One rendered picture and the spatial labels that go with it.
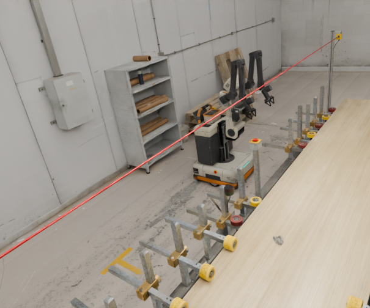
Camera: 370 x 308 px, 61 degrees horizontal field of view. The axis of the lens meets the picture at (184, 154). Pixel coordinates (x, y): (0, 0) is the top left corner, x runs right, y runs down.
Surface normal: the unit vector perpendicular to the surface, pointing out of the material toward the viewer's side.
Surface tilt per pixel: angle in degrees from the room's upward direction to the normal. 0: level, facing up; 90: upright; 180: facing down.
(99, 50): 90
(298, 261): 0
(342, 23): 90
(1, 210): 90
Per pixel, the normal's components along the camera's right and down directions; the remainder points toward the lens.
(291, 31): -0.59, 0.43
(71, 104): 0.79, 0.16
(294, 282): -0.15, -0.89
